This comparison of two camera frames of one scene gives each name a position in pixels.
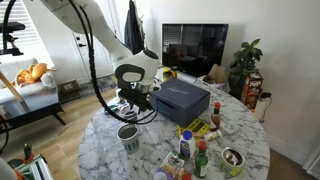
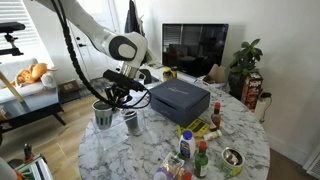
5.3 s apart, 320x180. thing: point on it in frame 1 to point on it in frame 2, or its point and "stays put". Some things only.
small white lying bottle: [213, 135] stays put
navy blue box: [180, 102] stays put
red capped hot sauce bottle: [216, 117] stays put
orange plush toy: [32, 74] stays put
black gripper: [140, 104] to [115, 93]
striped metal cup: [129, 134] to [103, 113]
